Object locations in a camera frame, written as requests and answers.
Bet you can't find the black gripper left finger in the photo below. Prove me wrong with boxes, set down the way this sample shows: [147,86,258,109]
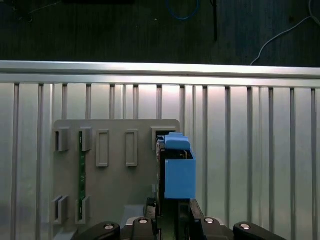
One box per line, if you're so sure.
[72,197,163,240]

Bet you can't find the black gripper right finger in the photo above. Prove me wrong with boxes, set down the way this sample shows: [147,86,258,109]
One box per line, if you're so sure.
[188,198,287,240]

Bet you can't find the hard disk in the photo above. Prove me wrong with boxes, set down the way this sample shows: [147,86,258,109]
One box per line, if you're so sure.
[155,131,198,240]

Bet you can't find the grey parts rack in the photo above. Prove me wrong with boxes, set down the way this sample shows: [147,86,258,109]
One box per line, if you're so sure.
[51,119,181,240]

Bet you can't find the green RAM stick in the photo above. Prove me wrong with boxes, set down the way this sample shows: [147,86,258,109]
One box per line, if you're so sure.
[78,131,87,223]

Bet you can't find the white cable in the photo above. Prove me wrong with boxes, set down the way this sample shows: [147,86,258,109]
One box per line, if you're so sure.
[249,0,320,67]

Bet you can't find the blue network cable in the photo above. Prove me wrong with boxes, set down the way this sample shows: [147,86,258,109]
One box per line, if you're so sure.
[166,0,201,21]

